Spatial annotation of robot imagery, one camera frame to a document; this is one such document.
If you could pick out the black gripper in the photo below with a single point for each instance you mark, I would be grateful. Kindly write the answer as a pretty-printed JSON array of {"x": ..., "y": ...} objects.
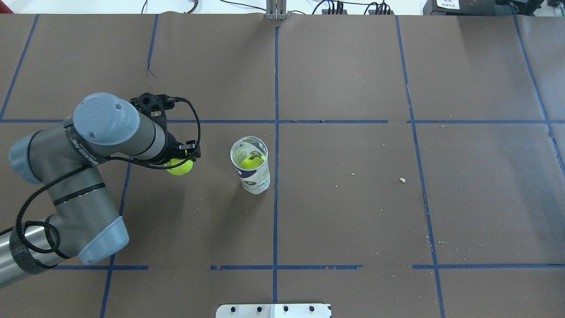
[{"x": 173, "y": 153}]

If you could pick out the yellow tennis ball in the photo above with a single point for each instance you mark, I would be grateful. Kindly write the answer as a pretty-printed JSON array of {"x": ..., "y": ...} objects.
[{"x": 181, "y": 168}]

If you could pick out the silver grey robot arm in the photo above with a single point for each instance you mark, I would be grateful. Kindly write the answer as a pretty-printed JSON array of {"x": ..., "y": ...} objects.
[{"x": 73, "y": 214}]

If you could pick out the clear tennis ball can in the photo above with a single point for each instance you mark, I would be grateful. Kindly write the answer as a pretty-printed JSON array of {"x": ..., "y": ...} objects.
[{"x": 253, "y": 181}]

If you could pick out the tennis ball inside can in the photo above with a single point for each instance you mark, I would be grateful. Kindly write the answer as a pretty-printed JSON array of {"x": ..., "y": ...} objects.
[{"x": 252, "y": 161}]

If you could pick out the black computer box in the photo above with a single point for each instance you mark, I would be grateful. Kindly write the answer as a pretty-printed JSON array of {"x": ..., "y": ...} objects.
[{"x": 466, "y": 8}]

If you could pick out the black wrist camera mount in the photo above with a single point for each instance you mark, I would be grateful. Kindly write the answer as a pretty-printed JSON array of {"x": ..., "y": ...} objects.
[{"x": 154, "y": 107}]

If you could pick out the aluminium frame post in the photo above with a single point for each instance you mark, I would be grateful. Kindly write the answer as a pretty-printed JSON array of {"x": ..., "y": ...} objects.
[{"x": 276, "y": 10}]

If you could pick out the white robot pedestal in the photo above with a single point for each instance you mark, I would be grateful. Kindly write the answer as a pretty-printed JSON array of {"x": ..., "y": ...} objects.
[{"x": 289, "y": 310}]

